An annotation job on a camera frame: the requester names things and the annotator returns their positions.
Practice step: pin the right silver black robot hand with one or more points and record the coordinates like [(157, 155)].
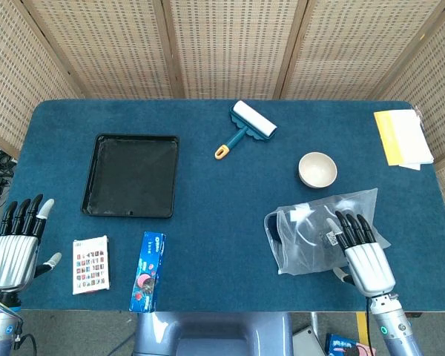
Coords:
[(369, 265)]

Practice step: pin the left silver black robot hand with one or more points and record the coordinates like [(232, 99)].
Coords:
[(13, 257)]

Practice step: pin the white bowl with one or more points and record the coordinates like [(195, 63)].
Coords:
[(317, 170)]

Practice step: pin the black rectangular tray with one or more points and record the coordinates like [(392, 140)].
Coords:
[(131, 176)]

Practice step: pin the black tag with QR code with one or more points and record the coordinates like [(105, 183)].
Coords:
[(331, 237)]

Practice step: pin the transparent zip bag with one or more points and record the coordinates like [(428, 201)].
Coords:
[(304, 237)]

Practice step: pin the white box with picture grid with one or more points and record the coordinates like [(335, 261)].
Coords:
[(91, 265)]

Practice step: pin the small blue Oreo pack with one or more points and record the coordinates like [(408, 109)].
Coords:
[(346, 346)]

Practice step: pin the white flat box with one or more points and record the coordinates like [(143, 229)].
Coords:
[(308, 343)]

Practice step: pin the yellow and white paper booklet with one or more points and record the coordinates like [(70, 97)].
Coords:
[(404, 137)]

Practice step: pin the long blue Oreo box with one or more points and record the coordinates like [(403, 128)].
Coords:
[(148, 270)]

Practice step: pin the blue-grey robot torso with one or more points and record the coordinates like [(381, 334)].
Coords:
[(215, 335)]

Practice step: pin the teal lint roller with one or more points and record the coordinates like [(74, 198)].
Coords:
[(254, 122)]

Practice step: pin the woven wooden folding screen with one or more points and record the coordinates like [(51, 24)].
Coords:
[(226, 44)]

